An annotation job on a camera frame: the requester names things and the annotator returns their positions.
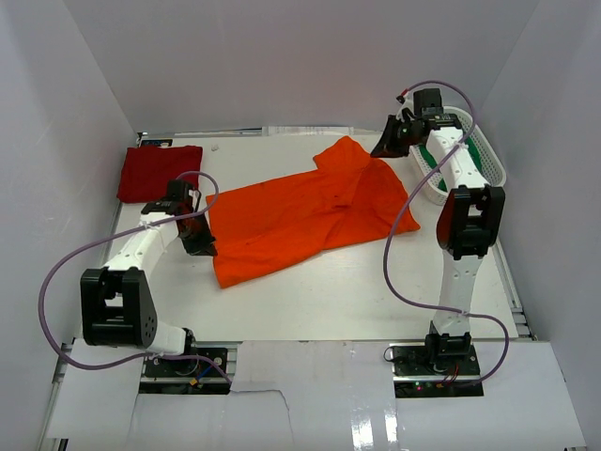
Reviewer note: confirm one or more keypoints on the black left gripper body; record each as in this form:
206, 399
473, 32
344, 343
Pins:
194, 219

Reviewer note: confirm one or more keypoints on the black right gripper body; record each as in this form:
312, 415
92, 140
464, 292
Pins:
407, 136

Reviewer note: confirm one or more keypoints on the orange t shirt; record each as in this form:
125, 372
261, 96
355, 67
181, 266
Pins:
349, 198

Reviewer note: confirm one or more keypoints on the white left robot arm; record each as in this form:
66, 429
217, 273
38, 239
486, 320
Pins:
117, 306

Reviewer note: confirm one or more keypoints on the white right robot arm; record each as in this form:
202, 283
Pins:
469, 222

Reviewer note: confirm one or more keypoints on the folded dark red t shirt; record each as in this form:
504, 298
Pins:
147, 170

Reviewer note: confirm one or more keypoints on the blue label sticker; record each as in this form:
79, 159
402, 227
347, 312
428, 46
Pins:
156, 142

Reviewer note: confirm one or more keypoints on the green t shirt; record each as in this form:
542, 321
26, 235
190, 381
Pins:
459, 169

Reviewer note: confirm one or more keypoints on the white plastic laundry basket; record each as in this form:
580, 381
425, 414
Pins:
480, 150

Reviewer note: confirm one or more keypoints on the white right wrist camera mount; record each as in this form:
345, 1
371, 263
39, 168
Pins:
407, 105

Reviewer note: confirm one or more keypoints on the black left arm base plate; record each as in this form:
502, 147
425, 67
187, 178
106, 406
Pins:
191, 377

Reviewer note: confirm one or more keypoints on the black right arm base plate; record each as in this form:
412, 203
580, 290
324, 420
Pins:
414, 377

